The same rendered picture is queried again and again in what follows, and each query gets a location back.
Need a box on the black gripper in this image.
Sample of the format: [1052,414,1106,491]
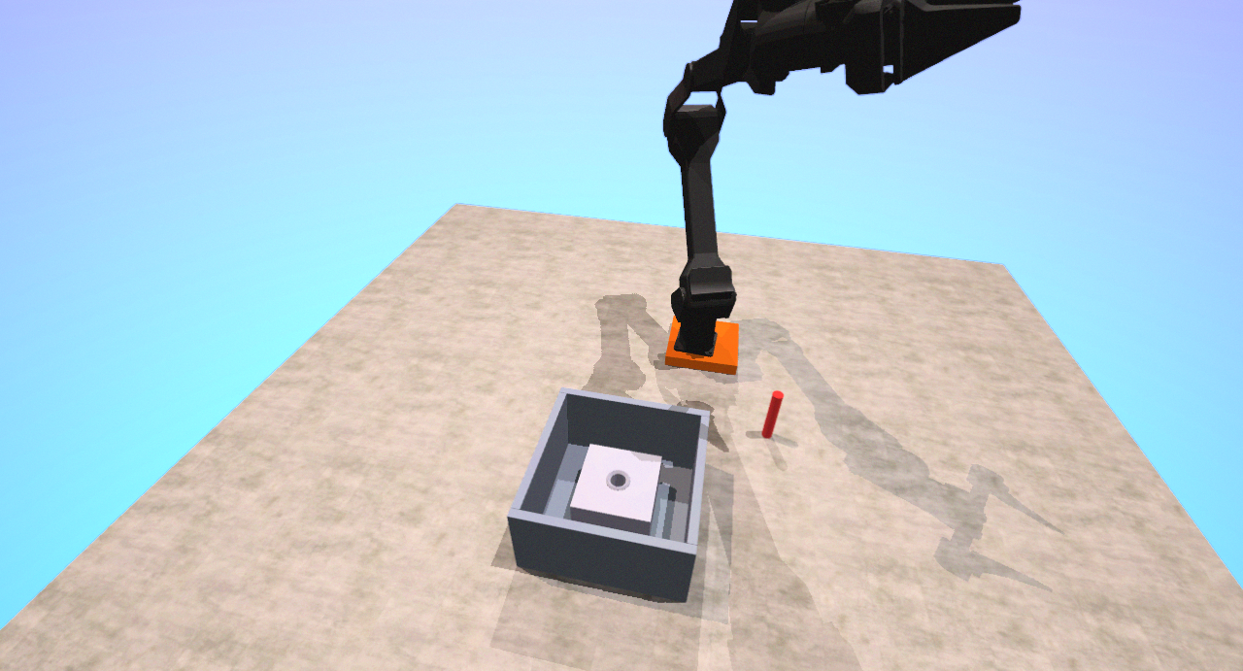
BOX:
[804,0,1022,94]

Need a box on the red peg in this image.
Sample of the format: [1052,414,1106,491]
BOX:
[762,391,784,439]

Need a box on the white square plate with hole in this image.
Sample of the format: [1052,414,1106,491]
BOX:
[571,444,663,536]

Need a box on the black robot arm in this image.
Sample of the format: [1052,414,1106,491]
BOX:
[663,0,815,357]

